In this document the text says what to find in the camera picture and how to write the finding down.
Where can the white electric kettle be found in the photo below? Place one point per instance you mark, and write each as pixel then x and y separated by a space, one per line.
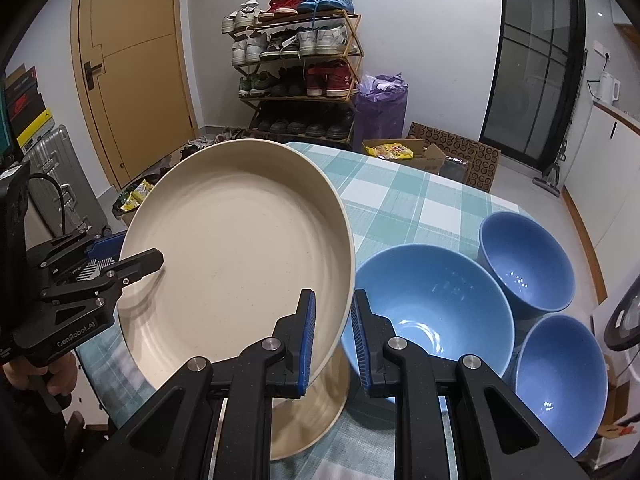
pixel 609 89

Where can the white kitchen cabinet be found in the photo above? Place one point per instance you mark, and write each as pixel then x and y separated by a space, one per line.
pixel 600 160

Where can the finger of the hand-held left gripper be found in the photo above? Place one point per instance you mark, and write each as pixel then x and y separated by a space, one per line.
pixel 107 247
pixel 135 267

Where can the yellow snack packet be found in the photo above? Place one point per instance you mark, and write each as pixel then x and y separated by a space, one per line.
pixel 390 151

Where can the open cardboard box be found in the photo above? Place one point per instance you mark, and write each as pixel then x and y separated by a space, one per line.
pixel 430 160

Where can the person's left hand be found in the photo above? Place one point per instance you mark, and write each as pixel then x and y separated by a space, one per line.
pixel 20 375

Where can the silver suitcase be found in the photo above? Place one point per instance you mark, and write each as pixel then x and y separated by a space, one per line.
pixel 60 155

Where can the white wall outlet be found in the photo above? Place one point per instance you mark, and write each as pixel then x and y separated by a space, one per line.
pixel 604 51

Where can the patterned flat cardboard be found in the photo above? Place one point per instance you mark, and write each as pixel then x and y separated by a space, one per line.
pixel 475 155

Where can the person's left forearm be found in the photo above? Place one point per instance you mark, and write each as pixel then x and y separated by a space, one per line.
pixel 25 440

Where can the white washing machine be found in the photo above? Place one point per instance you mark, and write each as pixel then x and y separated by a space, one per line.
pixel 625 320

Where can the green checked tablecloth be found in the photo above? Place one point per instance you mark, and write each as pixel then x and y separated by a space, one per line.
pixel 400 195

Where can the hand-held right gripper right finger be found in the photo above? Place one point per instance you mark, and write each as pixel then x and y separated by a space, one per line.
pixel 361 347

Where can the grey stick vacuum cleaner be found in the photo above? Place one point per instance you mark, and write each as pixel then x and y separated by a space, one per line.
pixel 550 175

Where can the grey plastic packet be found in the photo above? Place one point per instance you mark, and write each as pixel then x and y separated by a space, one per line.
pixel 454 169

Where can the yellow wooden door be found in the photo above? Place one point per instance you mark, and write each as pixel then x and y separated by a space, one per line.
pixel 135 60

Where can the black framed glass door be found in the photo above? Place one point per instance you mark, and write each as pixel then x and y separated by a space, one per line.
pixel 530 60

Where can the purple plastic bag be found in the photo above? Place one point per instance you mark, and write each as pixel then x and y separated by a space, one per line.
pixel 380 115

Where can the blue bowl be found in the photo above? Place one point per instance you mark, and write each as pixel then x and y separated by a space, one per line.
pixel 560 385
pixel 435 300
pixel 530 260

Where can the stack of shoe boxes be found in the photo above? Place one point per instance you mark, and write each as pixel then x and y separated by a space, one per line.
pixel 27 105

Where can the wooden shoe rack with shoes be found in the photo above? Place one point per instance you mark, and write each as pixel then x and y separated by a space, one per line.
pixel 320 40

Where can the yellow snack wrapper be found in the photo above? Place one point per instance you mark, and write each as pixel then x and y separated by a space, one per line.
pixel 137 194

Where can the small brown cardboard box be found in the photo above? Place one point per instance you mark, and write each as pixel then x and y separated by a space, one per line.
pixel 612 410

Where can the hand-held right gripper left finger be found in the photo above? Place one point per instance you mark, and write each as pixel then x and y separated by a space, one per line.
pixel 306 345

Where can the black trash bin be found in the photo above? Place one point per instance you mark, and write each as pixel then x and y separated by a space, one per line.
pixel 120 212

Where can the pile of loose shoes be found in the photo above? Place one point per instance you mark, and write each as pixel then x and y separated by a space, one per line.
pixel 225 136

